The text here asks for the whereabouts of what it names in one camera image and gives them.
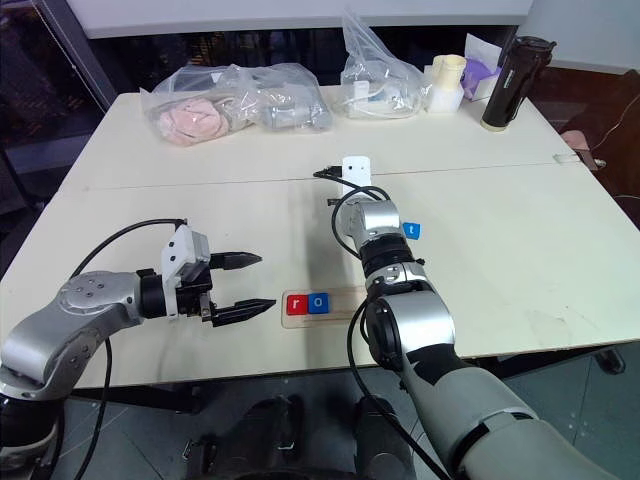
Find wooden letter tray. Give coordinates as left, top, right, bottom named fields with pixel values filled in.
left=281, top=286, right=369, bottom=330

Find plastic bag with grey parts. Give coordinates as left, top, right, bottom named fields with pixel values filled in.
left=261, top=102, right=333, bottom=134

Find dark metal frame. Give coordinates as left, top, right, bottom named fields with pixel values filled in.
left=0, top=0, right=117, bottom=214

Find black table foot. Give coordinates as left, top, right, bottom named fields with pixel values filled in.
left=593, top=347, right=627, bottom=376

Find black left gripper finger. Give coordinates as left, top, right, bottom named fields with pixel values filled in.
left=209, top=251, right=264, bottom=272
left=208, top=298, right=278, bottom=330

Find dark rounded shape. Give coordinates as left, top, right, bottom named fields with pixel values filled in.
left=182, top=393, right=307, bottom=480
left=351, top=393, right=417, bottom=480

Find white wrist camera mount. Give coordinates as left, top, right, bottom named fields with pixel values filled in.
left=341, top=155, right=374, bottom=199
left=159, top=223, right=211, bottom=320

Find clear plastic bag, pink cloth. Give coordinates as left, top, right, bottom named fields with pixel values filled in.
left=140, top=63, right=334, bottom=149

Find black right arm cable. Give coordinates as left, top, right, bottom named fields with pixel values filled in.
left=313, top=166, right=451, bottom=480

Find black drinking bottle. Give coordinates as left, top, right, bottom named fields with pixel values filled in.
left=480, top=35, right=558, bottom=134

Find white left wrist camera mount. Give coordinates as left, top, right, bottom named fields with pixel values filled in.
left=159, top=223, right=211, bottom=320

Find cream and white plastic part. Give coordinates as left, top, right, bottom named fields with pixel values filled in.
left=424, top=54, right=469, bottom=115

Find purple tissue box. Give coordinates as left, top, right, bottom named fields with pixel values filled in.
left=459, top=33, right=504, bottom=104

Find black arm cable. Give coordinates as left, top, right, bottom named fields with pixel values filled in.
left=49, top=217, right=189, bottom=480
left=313, top=166, right=451, bottom=480

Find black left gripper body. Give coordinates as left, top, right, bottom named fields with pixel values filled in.
left=174, top=263, right=221, bottom=329

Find pink cloth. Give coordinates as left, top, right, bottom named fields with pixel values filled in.
left=158, top=97, right=227, bottom=148

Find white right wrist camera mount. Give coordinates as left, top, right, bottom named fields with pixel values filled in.
left=341, top=155, right=374, bottom=199

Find clear plastic bag, white parts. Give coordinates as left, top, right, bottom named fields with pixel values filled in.
left=339, top=8, right=434, bottom=121

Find pale pink object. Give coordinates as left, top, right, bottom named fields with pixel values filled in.
left=559, top=128, right=607, bottom=169

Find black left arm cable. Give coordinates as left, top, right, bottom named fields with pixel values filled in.
left=49, top=217, right=189, bottom=480

